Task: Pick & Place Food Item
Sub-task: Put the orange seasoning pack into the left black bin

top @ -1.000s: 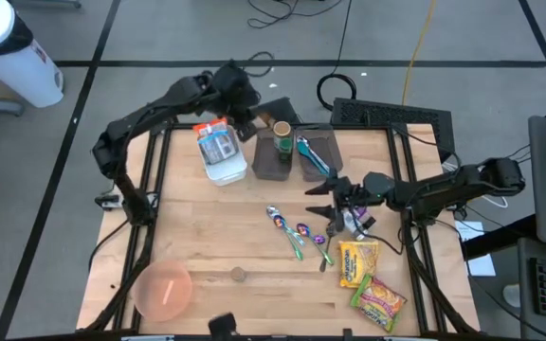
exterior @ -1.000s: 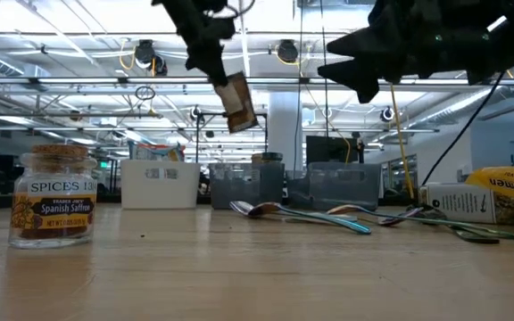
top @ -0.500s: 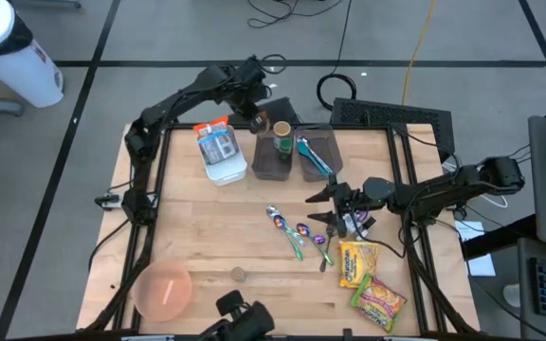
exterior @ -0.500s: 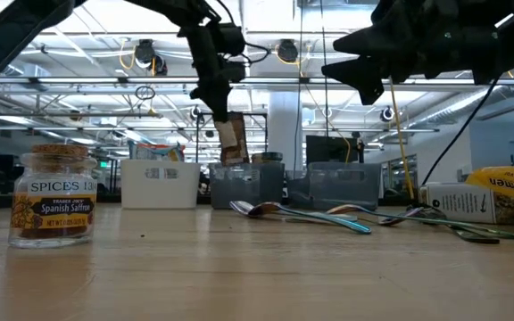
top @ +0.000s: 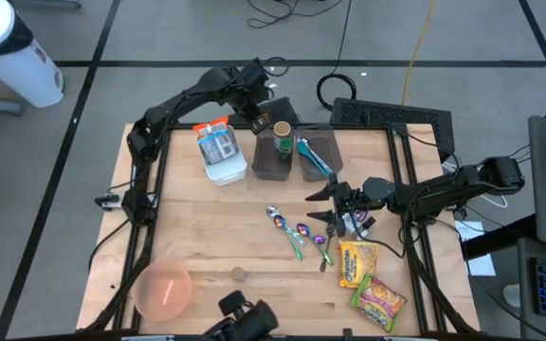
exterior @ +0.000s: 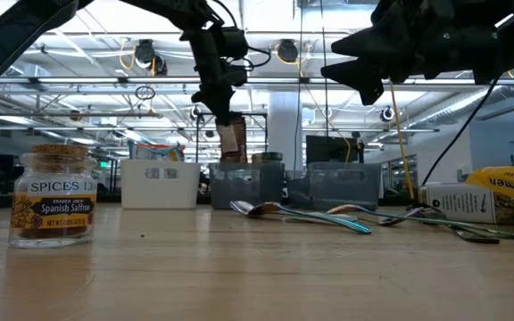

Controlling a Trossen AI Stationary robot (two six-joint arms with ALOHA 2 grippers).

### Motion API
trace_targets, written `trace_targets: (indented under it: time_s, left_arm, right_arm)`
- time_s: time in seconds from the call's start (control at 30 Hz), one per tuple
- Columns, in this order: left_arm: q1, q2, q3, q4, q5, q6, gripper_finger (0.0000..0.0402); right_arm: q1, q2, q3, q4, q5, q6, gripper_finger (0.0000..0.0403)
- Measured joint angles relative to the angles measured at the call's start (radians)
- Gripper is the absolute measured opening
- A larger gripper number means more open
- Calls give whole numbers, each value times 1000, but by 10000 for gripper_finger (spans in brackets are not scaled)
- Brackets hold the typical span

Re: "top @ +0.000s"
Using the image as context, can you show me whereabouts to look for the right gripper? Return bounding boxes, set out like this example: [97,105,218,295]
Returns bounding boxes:
[304,173,373,239]

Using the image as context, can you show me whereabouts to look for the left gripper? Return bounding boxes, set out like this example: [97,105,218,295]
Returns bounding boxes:
[227,75,273,137]

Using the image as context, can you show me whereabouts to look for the tan-lidded spice jar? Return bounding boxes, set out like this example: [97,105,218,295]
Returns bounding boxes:
[272,120,294,143]

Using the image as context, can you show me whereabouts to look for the green-lidded herb jar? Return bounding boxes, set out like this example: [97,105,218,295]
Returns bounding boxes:
[277,136,295,165]

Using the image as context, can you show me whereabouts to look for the spoon with teal patterned handle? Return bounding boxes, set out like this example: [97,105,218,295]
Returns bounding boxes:
[265,204,307,247]
[296,135,335,174]

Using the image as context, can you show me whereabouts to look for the grey-white snack packet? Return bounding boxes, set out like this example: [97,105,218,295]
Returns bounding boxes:
[199,135,241,166]

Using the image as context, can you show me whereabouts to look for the teal plastic spoon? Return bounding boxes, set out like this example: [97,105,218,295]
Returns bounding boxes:
[296,141,332,177]

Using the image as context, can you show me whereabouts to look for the orange snack packet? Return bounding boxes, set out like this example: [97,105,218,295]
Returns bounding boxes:
[191,116,230,139]

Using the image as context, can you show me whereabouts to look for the blue snack packet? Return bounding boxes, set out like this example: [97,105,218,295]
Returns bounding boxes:
[196,132,229,146]

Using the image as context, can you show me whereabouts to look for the black wedge-shaped panel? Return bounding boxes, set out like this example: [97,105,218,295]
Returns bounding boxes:
[228,97,302,127]

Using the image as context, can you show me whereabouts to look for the grey translucent plastic bin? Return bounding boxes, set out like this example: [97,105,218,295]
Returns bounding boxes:
[294,123,345,184]
[251,123,298,183]

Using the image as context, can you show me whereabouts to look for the white plastic bin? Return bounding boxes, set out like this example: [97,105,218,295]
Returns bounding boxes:
[196,123,249,188]

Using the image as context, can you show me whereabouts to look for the yellow ramen packet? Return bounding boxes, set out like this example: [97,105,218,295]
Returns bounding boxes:
[338,240,381,289]

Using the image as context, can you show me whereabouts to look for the black perforated metal box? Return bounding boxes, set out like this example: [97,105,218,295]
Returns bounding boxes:
[330,98,457,162]

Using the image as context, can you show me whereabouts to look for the green and pink ramen packet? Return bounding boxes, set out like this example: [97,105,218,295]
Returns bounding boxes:
[351,273,408,333]

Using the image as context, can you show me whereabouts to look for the white paper sheet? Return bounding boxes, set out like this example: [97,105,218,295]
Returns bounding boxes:
[455,220,497,278]

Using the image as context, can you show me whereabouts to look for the pink translucent bowl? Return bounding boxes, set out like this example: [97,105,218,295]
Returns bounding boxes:
[133,259,193,323]

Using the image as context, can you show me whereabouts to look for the pale grey oval object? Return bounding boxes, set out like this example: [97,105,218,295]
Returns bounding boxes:
[502,283,523,309]

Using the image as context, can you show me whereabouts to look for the white cylinder machine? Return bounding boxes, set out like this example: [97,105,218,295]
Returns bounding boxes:
[0,0,65,109]

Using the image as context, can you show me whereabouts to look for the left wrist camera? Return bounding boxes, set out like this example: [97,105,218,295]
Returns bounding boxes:
[252,59,272,80]

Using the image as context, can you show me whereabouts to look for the black hanging cable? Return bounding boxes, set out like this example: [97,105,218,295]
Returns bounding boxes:
[317,0,358,113]

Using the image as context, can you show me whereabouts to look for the right arm's black cable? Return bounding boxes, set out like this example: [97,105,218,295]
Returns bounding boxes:
[348,203,410,260]

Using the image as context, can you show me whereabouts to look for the black aluminium table frame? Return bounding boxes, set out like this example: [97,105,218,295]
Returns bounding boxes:
[82,106,481,335]

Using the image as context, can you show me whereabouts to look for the black looped cable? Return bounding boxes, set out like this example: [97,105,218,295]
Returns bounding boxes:
[246,0,346,29]

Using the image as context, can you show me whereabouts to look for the white cable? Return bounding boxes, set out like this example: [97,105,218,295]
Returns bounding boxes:
[443,160,510,209]

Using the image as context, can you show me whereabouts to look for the yellow cable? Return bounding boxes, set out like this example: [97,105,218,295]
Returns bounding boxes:
[401,0,439,106]

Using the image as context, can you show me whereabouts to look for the thin black power cable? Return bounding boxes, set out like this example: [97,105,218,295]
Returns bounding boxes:
[87,218,132,274]

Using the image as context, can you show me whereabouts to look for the thin black desk cables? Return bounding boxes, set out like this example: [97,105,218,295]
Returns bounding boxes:
[507,144,533,165]

